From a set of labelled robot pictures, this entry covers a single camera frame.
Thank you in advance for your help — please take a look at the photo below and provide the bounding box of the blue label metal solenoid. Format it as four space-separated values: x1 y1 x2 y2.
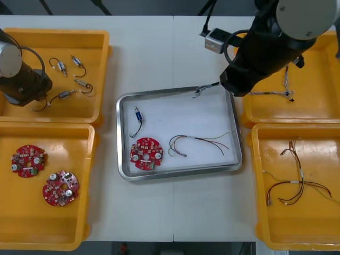
129 105 145 139

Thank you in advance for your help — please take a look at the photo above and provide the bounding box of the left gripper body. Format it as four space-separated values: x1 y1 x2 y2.
0 69 53 108

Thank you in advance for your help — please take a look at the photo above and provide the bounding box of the steel tray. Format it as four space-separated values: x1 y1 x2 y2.
116 85 243 182

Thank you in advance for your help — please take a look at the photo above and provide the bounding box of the yellow-orange plastic bin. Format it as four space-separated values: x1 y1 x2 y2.
246 121 340 250
234 29 340 128
0 121 100 252
0 28 113 129

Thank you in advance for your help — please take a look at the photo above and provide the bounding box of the multicolour wire harness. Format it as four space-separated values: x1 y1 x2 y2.
277 137 307 206
168 131 232 158
262 168 340 207

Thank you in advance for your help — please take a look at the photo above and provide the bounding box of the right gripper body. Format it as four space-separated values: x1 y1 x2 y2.
219 57 267 98

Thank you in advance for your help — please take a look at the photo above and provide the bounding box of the round red circuit board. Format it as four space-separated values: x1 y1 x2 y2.
10 144 48 178
129 137 165 171
42 169 80 207

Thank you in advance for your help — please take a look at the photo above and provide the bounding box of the group of metal solenoids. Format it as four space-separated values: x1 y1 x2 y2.
48 55 94 106

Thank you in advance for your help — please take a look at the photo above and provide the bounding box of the white sheet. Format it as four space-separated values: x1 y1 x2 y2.
121 90 237 175

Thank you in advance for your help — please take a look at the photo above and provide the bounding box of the black stand leg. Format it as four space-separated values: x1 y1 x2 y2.
197 0 213 16
39 0 55 16
91 0 113 16

